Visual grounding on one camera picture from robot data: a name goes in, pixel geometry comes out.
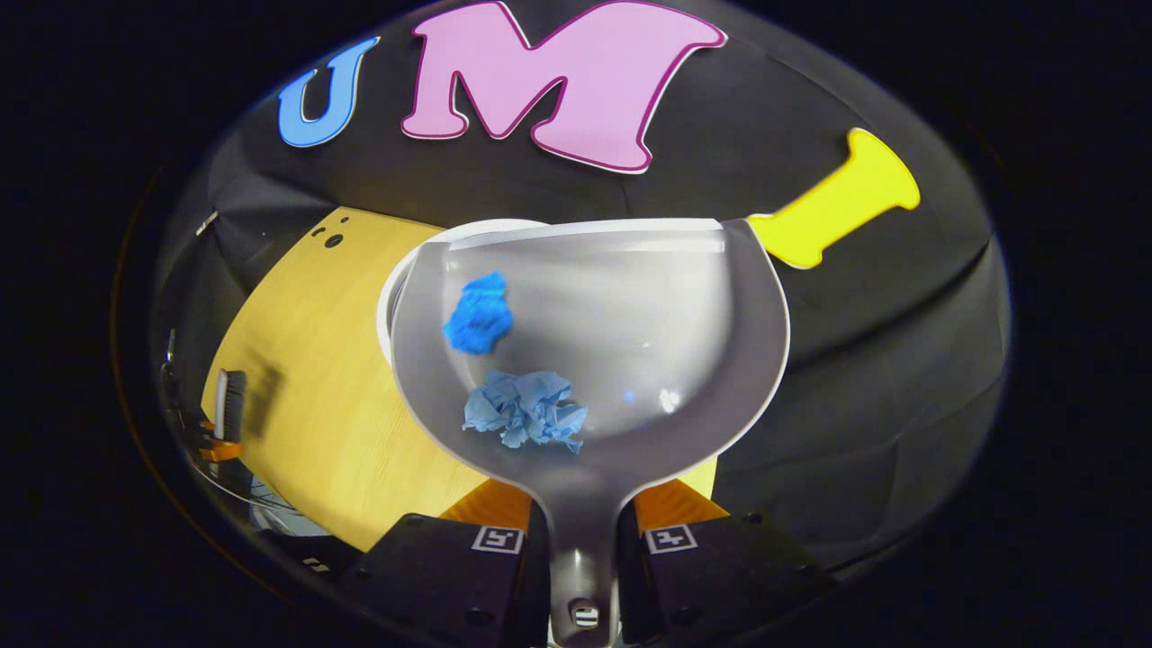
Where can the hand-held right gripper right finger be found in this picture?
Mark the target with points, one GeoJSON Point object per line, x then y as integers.
{"type": "Point", "coordinates": [720, 576]}

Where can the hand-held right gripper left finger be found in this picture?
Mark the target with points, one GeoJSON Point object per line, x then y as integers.
{"type": "Point", "coordinates": [441, 576]}

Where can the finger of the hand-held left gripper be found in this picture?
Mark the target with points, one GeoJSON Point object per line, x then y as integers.
{"type": "Point", "coordinates": [220, 448]}

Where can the small grey broom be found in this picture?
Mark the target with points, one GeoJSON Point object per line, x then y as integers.
{"type": "Point", "coordinates": [231, 405]}

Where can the light blue paper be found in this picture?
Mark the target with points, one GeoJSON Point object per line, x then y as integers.
{"type": "Point", "coordinates": [526, 409]}

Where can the white ribbed garbage bin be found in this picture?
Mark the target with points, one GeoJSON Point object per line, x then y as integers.
{"type": "Point", "coordinates": [391, 297]}

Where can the dark blue paper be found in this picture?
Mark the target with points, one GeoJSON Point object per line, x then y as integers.
{"type": "Point", "coordinates": [479, 315]}

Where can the grey plastic dustpan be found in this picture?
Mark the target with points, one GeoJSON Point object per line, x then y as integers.
{"type": "Point", "coordinates": [594, 306]}

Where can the silver metal clip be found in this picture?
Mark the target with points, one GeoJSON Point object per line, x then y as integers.
{"type": "Point", "coordinates": [207, 223]}

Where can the black backdrop cloth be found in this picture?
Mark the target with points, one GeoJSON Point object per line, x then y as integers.
{"type": "Point", "coordinates": [855, 378]}

